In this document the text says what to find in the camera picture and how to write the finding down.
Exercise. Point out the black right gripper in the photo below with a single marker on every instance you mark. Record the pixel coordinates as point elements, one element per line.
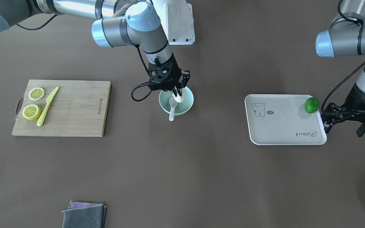
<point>176,71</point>

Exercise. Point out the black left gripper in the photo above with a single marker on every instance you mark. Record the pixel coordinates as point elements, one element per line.
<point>357,98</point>

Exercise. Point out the white ceramic spoon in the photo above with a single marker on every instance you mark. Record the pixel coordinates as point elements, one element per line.
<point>173,103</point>

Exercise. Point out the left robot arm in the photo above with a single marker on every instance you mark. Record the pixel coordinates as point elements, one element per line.
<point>346,37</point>

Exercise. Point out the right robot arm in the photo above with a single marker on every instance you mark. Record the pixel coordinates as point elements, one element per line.
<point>148,24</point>

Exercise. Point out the light green ceramic bowl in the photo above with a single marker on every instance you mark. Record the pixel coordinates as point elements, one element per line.
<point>182,107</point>

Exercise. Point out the green lime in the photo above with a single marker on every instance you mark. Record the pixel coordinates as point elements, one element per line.
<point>311,105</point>

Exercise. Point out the beige rabbit serving tray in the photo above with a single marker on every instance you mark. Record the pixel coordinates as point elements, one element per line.
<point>282,120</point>

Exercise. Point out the yellow plastic knife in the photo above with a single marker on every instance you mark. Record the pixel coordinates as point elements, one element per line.
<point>49,100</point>

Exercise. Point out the lemon slice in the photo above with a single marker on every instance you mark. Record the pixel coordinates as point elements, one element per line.
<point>36,93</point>

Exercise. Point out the lemon half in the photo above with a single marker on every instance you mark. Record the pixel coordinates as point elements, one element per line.
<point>31,112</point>

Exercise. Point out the folded grey cloth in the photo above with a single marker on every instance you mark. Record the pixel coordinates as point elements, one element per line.
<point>84,215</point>

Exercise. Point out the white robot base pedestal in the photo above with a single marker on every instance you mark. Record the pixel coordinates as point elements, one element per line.
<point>177,21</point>

